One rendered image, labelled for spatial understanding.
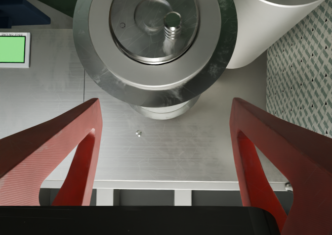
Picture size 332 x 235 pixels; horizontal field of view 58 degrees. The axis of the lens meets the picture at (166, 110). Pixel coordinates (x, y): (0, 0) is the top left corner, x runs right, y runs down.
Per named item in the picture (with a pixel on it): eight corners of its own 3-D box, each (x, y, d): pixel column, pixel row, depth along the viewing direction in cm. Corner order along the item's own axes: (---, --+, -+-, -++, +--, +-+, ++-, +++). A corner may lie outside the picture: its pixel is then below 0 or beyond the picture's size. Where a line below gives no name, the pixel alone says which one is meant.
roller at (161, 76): (221, -44, 26) (221, 87, 25) (195, 43, 52) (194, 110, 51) (89, -44, 26) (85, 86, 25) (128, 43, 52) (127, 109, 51)
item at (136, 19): (151, -46, 25) (218, 13, 25) (152, -33, 27) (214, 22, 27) (89, 18, 25) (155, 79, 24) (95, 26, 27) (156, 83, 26)
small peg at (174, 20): (166, 31, 22) (161, 13, 22) (166, 43, 25) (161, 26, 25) (184, 26, 22) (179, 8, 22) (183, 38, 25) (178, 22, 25)
